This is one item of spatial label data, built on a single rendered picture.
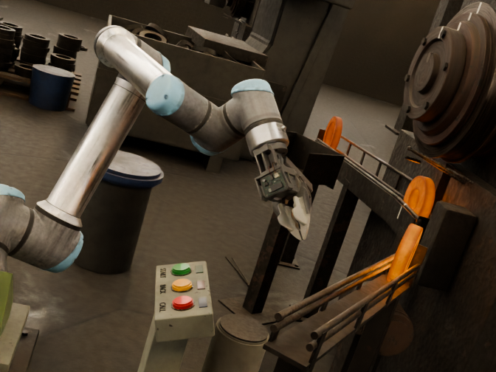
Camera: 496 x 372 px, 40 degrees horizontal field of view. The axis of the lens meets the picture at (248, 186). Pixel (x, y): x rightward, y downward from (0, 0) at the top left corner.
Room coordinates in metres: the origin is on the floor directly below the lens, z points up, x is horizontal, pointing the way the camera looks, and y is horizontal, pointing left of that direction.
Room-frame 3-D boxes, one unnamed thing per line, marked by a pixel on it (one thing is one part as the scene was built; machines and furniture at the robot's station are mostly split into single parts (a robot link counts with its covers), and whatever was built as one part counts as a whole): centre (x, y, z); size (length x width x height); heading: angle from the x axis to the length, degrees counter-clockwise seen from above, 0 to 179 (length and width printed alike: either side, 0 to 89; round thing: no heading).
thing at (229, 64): (4.62, 0.71, 0.39); 1.03 x 0.83 x 0.79; 106
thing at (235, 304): (2.51, -0.15, 0.36); 0.26 x 0.20 x 0.72; 47
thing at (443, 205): (1.84, -0.58, 0.68); 0.11 x 0.08 x 0.24; 102
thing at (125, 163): (2.54, 0.49, 0.22); 0.32 x 0.32 x 0.43
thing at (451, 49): (2.05, -0.42, 1.11); 0.28 x 0.06 x 0.28; 12
